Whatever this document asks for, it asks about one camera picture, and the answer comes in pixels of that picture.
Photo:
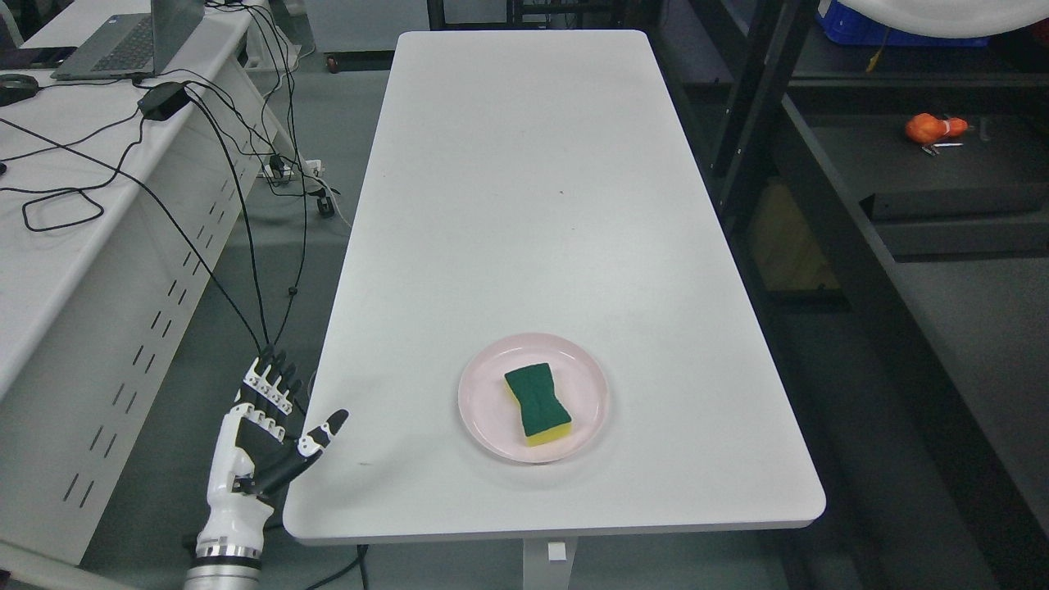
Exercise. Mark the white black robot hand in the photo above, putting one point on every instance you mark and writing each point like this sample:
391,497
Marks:
257,454

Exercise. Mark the green yellow sponge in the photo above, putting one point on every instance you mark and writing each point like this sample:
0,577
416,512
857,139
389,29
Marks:
543,417

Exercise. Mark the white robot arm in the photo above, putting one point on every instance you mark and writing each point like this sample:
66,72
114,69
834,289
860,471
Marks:
223,572

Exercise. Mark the black metal shelf rack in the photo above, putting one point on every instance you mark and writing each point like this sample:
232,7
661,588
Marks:
903,287

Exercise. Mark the pink round plate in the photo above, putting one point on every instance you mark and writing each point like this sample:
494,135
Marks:
491,415

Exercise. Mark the white side desk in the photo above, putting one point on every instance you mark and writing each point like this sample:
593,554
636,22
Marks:
110,224

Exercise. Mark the white power strip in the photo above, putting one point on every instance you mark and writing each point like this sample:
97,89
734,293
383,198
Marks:
281,170

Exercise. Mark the white work table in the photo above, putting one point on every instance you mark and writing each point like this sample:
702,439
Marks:
540,182

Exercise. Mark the black power adapter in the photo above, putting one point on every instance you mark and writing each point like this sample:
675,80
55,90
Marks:
161,102

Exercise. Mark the grey laptop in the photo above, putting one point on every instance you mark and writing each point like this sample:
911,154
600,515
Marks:
134,44

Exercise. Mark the orange plush toy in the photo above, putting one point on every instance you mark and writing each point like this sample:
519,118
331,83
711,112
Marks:
925,128

